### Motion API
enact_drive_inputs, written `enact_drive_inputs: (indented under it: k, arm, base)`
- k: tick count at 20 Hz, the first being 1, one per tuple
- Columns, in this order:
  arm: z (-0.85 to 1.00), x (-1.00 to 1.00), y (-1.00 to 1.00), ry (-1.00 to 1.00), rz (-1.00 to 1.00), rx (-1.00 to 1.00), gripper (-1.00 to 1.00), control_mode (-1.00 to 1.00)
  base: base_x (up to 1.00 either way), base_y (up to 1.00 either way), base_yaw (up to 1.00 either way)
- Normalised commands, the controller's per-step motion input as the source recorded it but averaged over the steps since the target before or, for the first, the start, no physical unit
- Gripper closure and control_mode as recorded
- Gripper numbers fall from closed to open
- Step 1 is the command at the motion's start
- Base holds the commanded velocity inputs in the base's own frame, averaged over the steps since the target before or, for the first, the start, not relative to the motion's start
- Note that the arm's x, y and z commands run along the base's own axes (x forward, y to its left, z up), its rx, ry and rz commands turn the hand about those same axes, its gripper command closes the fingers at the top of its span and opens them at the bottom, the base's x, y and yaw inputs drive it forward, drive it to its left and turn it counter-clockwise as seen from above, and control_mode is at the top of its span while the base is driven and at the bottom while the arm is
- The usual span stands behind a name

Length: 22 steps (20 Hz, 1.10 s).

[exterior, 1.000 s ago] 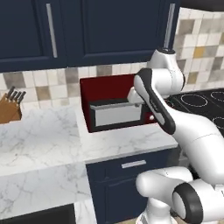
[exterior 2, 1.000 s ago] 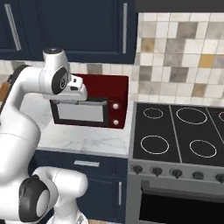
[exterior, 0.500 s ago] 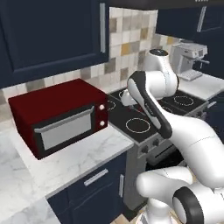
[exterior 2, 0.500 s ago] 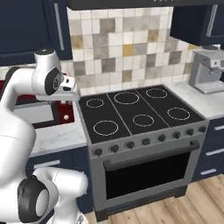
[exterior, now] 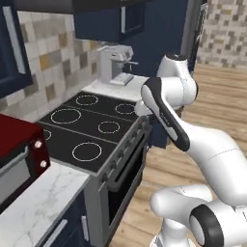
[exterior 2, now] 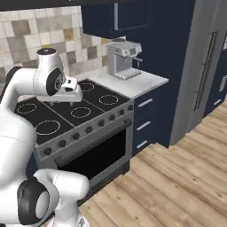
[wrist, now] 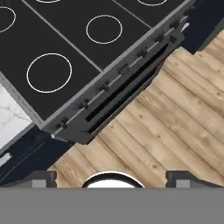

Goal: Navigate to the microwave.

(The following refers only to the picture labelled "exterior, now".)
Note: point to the dark blue base cupboard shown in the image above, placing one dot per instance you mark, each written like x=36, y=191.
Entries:
x=72, y=222

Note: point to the silver toaster oven knob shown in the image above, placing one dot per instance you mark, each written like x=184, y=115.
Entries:
x=38, y=144
x=43, y=164

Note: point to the dark blue tall cupboard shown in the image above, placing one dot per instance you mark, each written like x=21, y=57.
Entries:
x=160, y=32

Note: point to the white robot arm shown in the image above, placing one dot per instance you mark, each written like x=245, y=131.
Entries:
x=222, y=160

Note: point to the black hob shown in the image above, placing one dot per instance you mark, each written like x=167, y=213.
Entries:
x=87, y=128

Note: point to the grey toaster oven door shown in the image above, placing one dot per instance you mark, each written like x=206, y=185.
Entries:
x=13, y=180

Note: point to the black oven door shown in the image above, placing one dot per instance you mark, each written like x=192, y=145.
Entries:
x=127, y=189

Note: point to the dark oven knob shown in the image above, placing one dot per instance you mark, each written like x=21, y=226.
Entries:
x=104, y=176
x=121, y=154
x=129, y=143
x=113, y=165
x=136, y=134

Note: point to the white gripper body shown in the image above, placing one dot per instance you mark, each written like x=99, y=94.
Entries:
x=142, y=108

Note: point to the red toaster oven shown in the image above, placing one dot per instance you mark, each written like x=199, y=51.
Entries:
x=19, y=135

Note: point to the white coffee machine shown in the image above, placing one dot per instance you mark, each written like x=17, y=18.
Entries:
x=112, y=62

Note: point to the grey oven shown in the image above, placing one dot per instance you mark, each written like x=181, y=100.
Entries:
x=96, y=199

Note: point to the black range hood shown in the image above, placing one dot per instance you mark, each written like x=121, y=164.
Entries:
x=64, y=5

